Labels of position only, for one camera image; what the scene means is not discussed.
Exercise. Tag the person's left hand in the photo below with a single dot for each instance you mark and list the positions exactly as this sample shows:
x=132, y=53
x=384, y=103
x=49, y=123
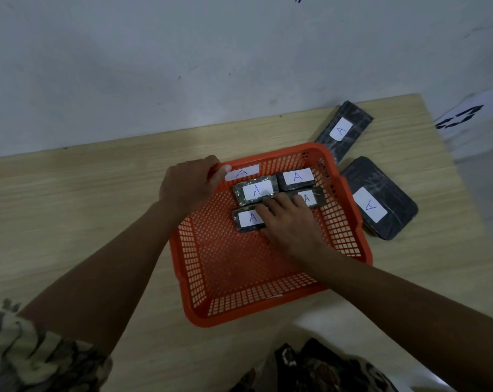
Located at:
x=185, y=183

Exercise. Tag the person's right hand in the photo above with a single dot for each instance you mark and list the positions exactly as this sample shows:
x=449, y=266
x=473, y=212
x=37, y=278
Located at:
x=291, y=228

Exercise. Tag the person's left thumb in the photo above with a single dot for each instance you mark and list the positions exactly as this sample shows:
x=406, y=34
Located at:
x=220, y=175

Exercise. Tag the person's right fingers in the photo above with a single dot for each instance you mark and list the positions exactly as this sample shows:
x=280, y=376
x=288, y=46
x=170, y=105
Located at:
x=281, y=206

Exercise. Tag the orange plastic mesh basket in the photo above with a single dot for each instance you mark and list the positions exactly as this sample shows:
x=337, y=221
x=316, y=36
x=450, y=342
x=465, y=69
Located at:
x=238, y=265

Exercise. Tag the person's left forearm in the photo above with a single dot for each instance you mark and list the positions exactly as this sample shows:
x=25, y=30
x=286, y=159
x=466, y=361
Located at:
x=107, y=277

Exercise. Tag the person's right forearm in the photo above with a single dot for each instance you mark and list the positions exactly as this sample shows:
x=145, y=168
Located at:
x=401, y=314

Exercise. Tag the white paper label on basket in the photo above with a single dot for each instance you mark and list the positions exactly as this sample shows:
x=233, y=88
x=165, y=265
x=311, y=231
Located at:
x=242, y=173

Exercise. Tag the small black wrapped labelled packet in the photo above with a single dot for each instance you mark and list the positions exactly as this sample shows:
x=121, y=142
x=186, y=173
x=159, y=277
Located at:
x=296, y=177
x=246, y=219
x=314, y=197
x=255, y=190

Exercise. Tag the large black wrapped labelled packet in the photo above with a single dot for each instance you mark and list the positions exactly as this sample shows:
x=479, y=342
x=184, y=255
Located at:
x=379, y=197

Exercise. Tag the long black wrapped labelled packet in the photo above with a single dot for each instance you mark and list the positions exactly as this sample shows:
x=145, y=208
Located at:
x=344, y=128

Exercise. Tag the person's camouflage clothing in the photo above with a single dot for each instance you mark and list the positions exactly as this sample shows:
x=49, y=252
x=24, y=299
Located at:
x=320, y=369

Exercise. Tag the white paper with black print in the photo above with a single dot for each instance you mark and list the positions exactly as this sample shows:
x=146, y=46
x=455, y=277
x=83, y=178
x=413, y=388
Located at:
x=471, y=118

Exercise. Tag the person's camouflage sleeve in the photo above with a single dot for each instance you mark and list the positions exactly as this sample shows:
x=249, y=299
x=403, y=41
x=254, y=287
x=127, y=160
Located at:
x=38, y=355

